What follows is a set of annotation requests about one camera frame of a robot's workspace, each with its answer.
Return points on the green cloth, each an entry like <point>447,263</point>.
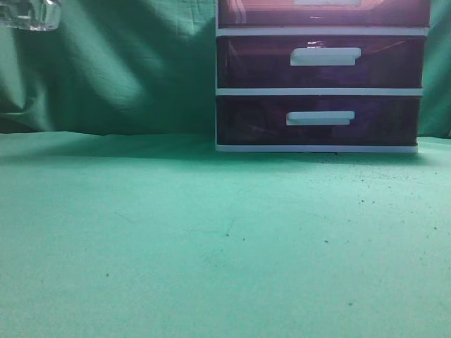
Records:
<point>120,219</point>

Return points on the clear water bottle green label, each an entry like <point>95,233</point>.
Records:
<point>39,15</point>

